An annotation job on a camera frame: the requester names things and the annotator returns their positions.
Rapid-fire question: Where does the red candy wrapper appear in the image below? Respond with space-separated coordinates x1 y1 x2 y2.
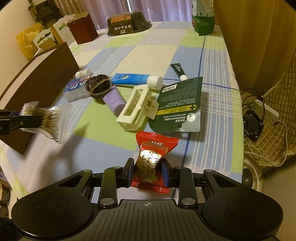
131 131 179 194

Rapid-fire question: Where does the cotton swab bag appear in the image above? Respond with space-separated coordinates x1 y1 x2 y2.
20 101 72 144

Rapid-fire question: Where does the large brown cardboard box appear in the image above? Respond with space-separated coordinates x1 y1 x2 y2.
1 43 79 154

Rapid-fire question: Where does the blue toothpaste box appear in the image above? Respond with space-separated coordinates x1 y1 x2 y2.
63 76 90 102

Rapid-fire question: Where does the dark green product card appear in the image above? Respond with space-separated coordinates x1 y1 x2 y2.
149 77 203 133

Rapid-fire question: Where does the cream plastic hair claw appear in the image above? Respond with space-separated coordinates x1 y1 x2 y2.
116 84 159 132

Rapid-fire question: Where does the purple cream tube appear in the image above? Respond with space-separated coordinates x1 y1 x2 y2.
102 85 126 117

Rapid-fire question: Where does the small white pill bottle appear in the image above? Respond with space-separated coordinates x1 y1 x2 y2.
75 69 92 79

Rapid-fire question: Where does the yellow plastic bag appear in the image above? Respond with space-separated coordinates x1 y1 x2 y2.
16 23 43 59

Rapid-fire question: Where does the white wooden chair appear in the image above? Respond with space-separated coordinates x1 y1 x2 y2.
32 29 57 55
50 14 75 45

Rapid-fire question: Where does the black small fan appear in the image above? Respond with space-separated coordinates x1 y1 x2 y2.
243 108 264 141

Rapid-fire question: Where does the dark brown scrunchie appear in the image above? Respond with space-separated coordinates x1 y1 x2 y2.
85 74 112 99

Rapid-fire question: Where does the quilted beige chair cushion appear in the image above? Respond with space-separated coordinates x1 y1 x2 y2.
244 56 295 170

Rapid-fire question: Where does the white power strip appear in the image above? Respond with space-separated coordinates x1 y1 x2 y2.
251 100 279 125

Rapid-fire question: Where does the small dark green tube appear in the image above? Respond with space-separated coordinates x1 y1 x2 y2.
170 63 188 81

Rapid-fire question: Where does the dark red square box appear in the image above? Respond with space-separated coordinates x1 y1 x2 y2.
68 13 98 45

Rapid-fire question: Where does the black instant noodle bowl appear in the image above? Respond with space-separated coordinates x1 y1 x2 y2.
107 10 152 36

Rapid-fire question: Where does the green snack bag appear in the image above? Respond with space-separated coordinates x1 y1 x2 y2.
192 0 215 36

